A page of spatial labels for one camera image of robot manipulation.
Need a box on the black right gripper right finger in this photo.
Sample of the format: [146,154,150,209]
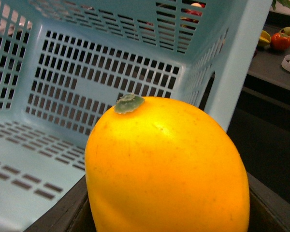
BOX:
[247,174,290,232]

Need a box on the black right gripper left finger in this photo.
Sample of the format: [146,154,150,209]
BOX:
[25,177,96,232]

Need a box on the yellow mango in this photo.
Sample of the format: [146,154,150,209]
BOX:
[85,94,249,232]

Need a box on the light blue plastic basket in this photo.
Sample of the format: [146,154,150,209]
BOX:
[0,0,271,232]

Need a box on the red green mango fruit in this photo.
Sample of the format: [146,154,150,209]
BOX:
[279,27,290,36]

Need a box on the orange persimmon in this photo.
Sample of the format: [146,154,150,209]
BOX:
[270,32,290,51]

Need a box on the yellow starfruit near persimmon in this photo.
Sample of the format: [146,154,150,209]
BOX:
[257,30,271,48]

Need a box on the green potted plant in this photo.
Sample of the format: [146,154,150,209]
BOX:
[271,0,290,11]

